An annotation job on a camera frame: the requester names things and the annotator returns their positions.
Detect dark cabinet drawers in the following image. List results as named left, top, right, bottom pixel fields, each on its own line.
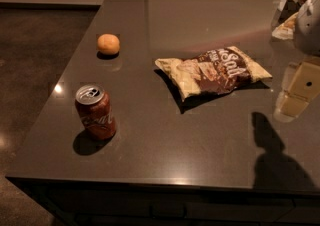
left=8, top=176, right=320, bottom=226

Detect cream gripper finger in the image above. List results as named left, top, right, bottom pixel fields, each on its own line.
left=278, top=60, right=320, bottom=118
left=282, top=62, right=299, bottom=90

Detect small snack packet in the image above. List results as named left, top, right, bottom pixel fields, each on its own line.
left=272, top=13, right=298, bottom=40

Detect brown yellow chip bag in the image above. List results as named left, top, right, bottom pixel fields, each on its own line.
left=155, top=46, right=272, bottom=100

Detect round orange fruit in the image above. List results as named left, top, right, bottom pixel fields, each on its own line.
left=97, top=34, right=120, bottom=55

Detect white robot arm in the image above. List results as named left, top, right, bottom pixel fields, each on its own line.
left=276, top=0, right=320, bottom=121

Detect red coke can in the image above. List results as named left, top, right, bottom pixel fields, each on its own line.
left=75, top=84, right=116, bottom=140

